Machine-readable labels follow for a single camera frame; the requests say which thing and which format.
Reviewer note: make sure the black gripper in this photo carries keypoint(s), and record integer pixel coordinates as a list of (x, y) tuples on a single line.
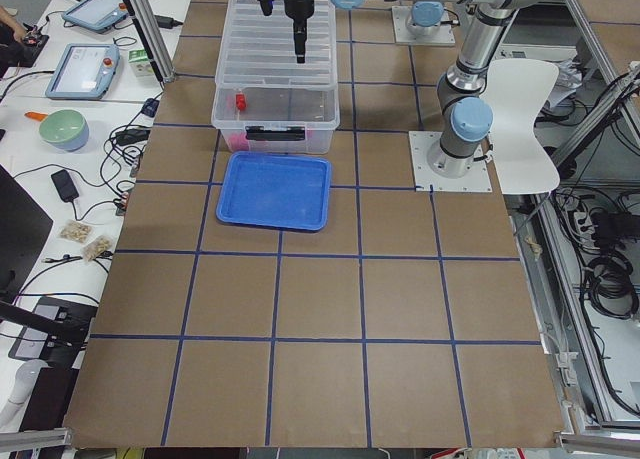
[(296, 8)]

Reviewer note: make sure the red block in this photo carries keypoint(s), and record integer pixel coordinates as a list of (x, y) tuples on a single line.
[(240, 101)]

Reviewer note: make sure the clear plastic box lid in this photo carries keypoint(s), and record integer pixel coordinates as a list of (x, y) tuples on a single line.
[(258, 50)]

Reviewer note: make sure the clear plastic storage box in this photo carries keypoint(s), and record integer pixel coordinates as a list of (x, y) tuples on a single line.
[(276, 108)]

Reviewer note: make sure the green white carton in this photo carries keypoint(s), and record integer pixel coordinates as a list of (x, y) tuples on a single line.
[(140, 63)]

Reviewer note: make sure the blue plastic tray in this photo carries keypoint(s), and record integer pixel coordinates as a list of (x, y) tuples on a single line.
[(280, 191)]

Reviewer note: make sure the far blue teach pendant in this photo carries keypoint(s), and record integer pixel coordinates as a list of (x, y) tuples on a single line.
[(96, 15)]

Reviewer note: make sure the blue teach pendant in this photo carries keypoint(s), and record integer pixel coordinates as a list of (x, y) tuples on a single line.
[(85, 72), (96, 15)]

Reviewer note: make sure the near blue teach pendant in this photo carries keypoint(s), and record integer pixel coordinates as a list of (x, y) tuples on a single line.
[(85, 72)]

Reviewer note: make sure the green bowl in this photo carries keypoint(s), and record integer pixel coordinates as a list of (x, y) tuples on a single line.
[(65, 129)]

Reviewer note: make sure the white chair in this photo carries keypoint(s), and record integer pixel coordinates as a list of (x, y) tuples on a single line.
[(516, 91)]

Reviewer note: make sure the black power adapter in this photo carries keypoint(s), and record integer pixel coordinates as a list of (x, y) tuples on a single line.
[(64, 186)]

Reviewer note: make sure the snack bag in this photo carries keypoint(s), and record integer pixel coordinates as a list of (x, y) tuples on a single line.
[(76, 231), (100, 245)]

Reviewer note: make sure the black box latch handle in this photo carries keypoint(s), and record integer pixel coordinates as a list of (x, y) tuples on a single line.
[(288, 134)]

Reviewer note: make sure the aluminium frame post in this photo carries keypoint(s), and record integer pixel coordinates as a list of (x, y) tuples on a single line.
[(148, 30)]

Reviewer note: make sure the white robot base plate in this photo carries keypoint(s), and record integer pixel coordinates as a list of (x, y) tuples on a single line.
[(435, 171)]

